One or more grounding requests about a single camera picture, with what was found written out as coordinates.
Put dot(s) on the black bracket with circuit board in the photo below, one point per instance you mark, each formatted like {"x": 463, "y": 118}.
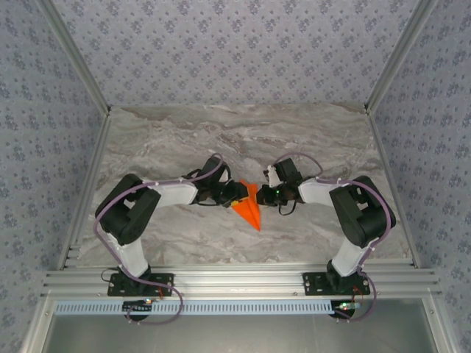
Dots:
{"x": 346, "y": 308}
{"x": 138, "y": 307}

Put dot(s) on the aluminium cross beam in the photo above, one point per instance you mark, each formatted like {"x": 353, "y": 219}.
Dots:
{"x": 239, "y": 279}

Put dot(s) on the aluminium table side rail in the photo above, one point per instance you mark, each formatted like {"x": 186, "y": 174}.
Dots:
{"x": 89, "y": 184}
{"x": 392, "y": 184}

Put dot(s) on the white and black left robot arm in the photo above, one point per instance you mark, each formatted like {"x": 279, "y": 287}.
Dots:
{"x": 173, "y": 193}

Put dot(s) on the aluminium upright post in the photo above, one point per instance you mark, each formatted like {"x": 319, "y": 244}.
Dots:
{"x": 399, "y": 55}
{"x": 75, "y": 55}

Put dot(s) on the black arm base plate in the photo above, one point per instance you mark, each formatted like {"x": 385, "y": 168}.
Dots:
{"x": 165, "y": 285}
{"x": 312, "y": 285}

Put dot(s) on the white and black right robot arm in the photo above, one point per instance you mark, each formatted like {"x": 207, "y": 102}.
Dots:
{"x": 347, "y": 257}

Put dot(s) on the orange paper sheet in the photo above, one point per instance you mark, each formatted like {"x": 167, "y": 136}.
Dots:
{"x": 252, "y": 215}

